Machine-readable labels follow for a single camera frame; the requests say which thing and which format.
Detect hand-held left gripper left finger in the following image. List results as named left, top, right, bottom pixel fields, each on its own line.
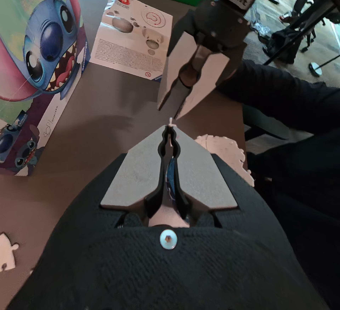
left=100, top=126, right=169, bottom=219

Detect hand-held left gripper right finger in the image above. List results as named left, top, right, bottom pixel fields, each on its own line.
left=170, top=126, right=238, bottom=221

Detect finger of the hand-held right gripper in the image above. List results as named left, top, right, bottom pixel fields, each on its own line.
left=157, top=32, right=199, bottom=111
left=174, top=51, right=230, bottom=121

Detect partly built puzzle ball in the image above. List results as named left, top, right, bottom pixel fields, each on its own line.
left=165, top=117, right=255, bottom=220

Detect puzzle pieces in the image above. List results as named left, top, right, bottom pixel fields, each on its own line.
left=0, top=232, right=19, bottom=272

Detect person's right forearm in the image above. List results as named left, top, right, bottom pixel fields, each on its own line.
left=216, top=60, right=340, bottom=133

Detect printed puzzle box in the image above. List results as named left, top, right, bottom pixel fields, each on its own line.
left=0, top=0, right=92, bottom=177

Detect person's right hand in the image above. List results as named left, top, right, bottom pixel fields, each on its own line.
left=179, top=60, right=202, bottom=89

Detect crumpled clear plastic wrap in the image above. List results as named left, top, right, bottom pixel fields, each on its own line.
left=251, top=22, right=272, bottom=37

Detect white instruction leaflet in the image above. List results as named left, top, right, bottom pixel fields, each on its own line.
left=90, top=0, right=174, bottom=81

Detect black bag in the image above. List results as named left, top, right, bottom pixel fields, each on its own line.
left=262, top=27, right=316, bottom=65

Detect grey chair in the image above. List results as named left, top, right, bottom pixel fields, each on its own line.
left=243, top=104, right=290, bottom=141

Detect black sign stand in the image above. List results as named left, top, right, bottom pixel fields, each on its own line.
left=263, top=0, right=340, bottom=66

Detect silver round stand base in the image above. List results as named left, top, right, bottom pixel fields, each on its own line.
left=308, top=61, right=323, bottom=77

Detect person's dark clothed body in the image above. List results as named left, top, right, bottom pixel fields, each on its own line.
left=246, top=129, right=340, bottom=310

